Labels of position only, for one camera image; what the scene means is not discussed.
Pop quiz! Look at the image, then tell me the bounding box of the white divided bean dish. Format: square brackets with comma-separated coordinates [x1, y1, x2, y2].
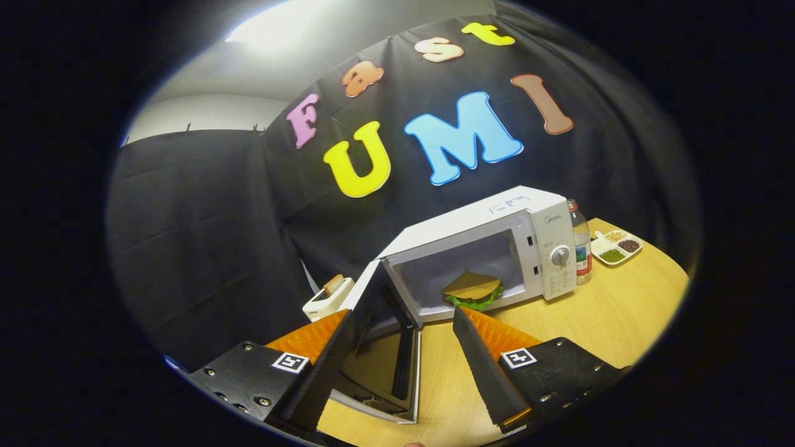
[590, 230, 643, 266]

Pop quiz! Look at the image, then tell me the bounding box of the clear plastic water bottle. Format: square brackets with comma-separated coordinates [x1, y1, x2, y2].
[566, 199, 593, 286]

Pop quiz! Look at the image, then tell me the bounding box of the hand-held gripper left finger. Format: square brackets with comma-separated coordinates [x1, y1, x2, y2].
[189, 309, 355, 432]

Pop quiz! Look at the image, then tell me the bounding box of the white microwave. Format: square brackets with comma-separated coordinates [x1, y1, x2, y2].
[329, 185, 577, 425]

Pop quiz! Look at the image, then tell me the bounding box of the white toaster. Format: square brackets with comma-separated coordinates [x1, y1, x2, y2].
[302, 276, 355, 322]

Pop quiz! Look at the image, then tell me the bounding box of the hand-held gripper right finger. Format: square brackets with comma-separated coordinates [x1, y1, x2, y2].
[452, 305, 625, 435]

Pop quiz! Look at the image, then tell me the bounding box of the toast lettuce sandwich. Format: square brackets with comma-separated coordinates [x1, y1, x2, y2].
[442, 271, 505, 311]

